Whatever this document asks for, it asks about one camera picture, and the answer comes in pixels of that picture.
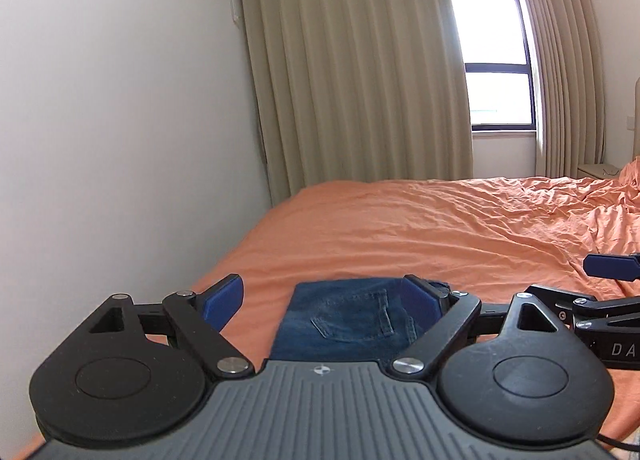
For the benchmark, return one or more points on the beige nightstand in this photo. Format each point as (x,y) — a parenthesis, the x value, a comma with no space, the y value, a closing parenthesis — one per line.
(597,171)

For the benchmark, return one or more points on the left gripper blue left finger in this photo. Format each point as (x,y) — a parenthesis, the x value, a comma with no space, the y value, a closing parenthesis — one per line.
(218,304)

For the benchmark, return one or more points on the beige padded headboard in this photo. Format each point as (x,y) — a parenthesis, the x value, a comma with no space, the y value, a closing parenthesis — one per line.
(636,128)

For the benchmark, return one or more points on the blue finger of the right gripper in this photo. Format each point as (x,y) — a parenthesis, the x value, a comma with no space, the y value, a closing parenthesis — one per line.
(616,267)

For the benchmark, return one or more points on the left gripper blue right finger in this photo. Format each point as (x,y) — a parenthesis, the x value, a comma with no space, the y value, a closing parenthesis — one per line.
(425,301)

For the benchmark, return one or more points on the beige curtain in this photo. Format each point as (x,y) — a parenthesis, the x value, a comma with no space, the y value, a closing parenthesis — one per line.
(362,90)
(569,85)

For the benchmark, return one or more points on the dark framed window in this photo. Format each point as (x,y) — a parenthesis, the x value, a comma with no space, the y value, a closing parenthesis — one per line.
(498,68)

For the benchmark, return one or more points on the beige right curtain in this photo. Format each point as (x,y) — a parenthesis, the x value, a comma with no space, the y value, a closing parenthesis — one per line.
(569,85)

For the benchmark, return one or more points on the blue denim pants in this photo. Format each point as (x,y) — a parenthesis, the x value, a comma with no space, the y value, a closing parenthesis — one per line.
(348,320)

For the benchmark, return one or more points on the orange bed sheet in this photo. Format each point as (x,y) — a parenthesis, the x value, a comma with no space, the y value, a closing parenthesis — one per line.
(500,376)

